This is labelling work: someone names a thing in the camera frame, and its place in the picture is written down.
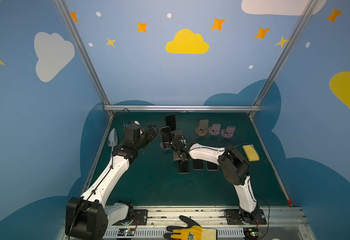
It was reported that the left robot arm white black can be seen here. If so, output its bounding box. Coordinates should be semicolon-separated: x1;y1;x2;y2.
65;121;159;240

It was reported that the grey stand of pink phone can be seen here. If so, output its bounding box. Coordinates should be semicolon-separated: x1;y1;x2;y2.
174;130;183;139

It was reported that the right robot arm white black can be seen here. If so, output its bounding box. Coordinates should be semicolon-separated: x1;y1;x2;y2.
165;136;260;222

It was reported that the grey garden trowel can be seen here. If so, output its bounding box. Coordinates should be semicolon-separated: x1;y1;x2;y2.
108;128;118;157

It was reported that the silver phone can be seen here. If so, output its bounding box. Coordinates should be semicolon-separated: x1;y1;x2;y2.
159;126;172;150

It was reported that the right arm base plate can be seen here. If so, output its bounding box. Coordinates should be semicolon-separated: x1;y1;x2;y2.
224;209;267;225

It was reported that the yellow black work glove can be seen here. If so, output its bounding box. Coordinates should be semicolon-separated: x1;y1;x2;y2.
164;215;217;240

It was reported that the aluminium frame rear bar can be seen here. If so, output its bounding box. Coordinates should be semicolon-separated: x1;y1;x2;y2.
104;105;261;112

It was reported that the round wooden phone stand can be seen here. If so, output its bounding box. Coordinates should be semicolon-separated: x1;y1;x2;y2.
195;120;209;137

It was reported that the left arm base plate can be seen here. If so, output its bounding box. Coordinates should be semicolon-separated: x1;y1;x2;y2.
106;209;149;226

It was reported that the aluminium frame post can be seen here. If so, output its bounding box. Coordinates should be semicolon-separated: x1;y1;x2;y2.
54;0;110;105
253;0;319;112

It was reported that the pink phone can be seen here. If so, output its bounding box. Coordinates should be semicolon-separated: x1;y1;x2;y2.
177;160;190;174

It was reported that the yellow sponge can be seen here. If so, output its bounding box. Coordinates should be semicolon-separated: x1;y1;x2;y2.
242;145;260;162

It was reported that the green circuit board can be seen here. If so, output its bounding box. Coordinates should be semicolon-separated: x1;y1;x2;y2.
117;229;136;237
243;228;260;240

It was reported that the aluminium frame left post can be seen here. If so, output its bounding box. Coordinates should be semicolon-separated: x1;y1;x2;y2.
54;0;110;105

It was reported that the right green circuit board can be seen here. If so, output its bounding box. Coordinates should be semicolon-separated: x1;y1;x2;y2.
243;228;260;240

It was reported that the left green circuit board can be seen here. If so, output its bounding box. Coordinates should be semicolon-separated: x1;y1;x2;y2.
117;229;136;237

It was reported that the aluminium frame right post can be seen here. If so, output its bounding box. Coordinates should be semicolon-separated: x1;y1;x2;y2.
253;0;319;112

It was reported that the black phone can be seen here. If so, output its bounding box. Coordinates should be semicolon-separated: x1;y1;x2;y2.
165;114;176;132
192;160;204;171

